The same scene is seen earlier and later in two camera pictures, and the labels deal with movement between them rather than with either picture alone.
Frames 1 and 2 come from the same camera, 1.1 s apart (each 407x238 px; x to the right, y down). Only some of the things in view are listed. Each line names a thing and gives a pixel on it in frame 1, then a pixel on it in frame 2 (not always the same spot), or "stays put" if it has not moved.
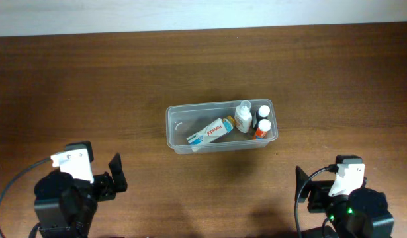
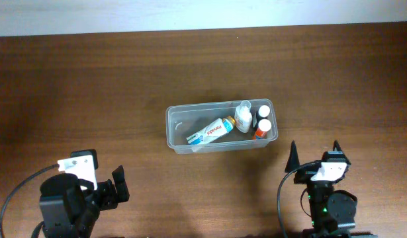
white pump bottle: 243,117 stays put
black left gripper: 106,184 → 108,190
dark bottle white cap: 263,113 stays put
